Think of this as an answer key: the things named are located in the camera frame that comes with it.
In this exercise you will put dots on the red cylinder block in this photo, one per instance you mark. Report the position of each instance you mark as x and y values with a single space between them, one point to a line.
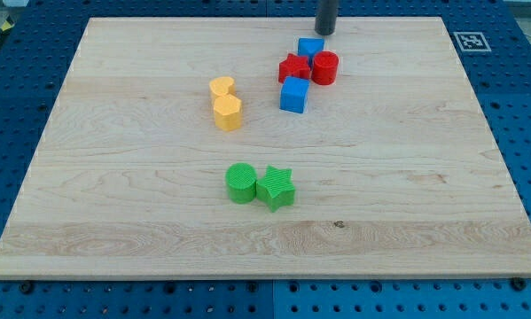
325 67

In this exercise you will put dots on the red star block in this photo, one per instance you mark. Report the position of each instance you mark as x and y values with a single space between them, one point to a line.
293 66

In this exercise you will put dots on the wooden board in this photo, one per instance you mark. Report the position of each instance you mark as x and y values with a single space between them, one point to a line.
397 174

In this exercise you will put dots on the white fiducial marker tag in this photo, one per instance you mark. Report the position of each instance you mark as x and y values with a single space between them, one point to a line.
472 41

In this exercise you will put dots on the green star block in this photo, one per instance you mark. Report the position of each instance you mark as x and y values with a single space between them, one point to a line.
275 189

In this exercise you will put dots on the blue cube block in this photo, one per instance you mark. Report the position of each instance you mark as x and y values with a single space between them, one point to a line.
294 94

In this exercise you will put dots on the green cylinder block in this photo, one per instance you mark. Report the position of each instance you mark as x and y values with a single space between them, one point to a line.
240 181

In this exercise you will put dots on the yellow heart block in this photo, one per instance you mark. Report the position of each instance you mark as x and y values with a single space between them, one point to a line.
221 86

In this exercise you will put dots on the blue triangle block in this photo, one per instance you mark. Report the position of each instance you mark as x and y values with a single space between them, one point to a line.
309 47

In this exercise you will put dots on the yellow hexagon block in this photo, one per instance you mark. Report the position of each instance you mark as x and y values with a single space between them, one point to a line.
228 112

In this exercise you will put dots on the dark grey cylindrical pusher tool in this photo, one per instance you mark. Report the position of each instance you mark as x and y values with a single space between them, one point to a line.
326 16

